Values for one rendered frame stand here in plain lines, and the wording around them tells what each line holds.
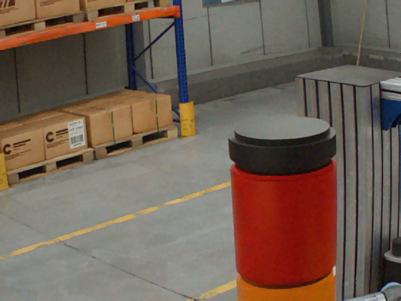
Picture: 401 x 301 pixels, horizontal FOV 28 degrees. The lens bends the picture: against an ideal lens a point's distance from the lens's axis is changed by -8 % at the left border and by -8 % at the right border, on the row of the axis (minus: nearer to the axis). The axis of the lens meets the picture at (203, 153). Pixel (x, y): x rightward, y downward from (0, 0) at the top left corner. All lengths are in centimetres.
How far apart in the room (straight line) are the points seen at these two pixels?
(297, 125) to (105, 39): 1071
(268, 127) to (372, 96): 179
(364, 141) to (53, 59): 866
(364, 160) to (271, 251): 181
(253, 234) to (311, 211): 3
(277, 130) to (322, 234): 5
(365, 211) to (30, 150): 710
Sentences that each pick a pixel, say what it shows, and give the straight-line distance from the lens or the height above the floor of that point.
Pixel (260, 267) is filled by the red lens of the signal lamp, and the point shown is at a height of 228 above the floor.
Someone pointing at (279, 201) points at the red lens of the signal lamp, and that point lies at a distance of 37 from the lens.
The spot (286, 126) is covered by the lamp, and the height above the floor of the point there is 234.
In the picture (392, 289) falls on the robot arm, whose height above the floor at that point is 152.
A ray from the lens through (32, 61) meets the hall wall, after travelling 1046.
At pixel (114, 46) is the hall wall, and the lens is 1118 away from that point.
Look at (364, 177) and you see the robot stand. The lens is 220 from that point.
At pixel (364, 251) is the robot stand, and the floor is 157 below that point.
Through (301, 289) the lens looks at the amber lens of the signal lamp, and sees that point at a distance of 39.
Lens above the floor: 243
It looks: 15 degrees down
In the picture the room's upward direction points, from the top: 4 degrees counter-clockwise
